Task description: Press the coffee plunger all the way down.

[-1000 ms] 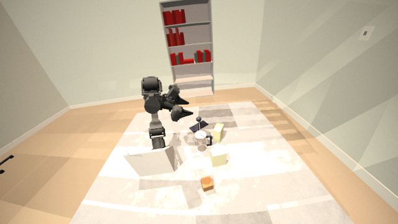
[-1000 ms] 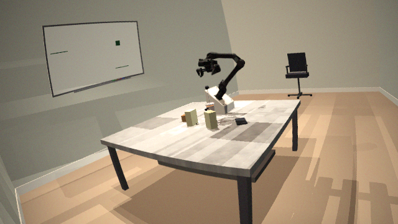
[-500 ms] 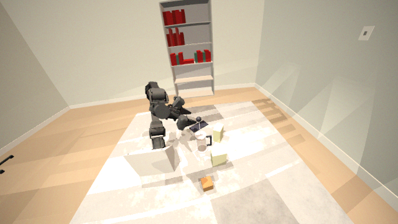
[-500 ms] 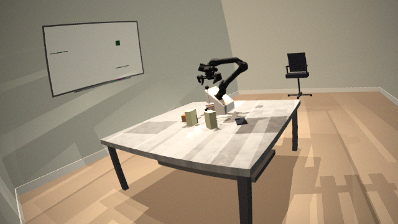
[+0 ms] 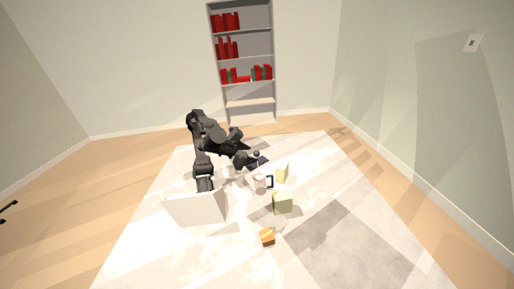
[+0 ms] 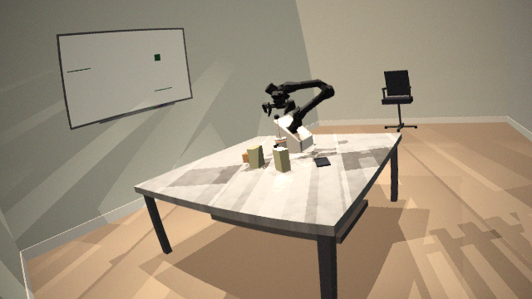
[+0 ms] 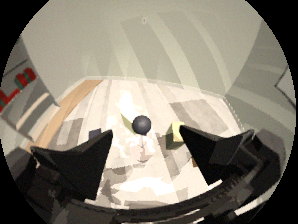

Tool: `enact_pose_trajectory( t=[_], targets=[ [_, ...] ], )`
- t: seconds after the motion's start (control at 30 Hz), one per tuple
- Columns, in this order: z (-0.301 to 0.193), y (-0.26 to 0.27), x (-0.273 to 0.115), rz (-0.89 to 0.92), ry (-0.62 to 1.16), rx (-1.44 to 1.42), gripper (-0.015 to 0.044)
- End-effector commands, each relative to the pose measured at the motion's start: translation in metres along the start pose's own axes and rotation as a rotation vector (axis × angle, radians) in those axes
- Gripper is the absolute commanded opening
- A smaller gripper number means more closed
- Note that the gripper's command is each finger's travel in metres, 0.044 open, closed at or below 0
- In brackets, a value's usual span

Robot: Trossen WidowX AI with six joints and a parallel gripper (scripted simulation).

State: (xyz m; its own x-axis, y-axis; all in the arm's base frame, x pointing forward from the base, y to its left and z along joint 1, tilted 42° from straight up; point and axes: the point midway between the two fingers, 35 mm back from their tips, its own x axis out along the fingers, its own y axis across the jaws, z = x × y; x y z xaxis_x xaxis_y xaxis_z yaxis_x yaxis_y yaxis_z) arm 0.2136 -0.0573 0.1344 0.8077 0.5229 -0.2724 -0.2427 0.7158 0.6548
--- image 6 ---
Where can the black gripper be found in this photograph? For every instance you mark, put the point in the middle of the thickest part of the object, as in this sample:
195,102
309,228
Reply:
288,106

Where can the glass french press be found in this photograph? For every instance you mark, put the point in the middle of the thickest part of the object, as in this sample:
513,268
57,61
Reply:
280,141

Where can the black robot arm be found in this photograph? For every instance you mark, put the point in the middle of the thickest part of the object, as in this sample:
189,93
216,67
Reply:
279,92

